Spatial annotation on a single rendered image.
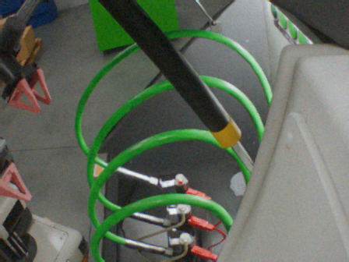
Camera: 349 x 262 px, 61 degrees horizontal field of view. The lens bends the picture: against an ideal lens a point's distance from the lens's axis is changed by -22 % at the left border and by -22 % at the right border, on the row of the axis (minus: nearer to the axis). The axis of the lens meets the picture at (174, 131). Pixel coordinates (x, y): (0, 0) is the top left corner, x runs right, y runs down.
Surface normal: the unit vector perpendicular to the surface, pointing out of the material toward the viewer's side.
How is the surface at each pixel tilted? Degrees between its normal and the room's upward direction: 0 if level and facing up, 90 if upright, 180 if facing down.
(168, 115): 90
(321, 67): 0
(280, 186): 76
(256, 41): 90
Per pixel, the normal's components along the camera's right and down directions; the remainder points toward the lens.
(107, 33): 0.09, 0.60
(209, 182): -0.15, -0.78
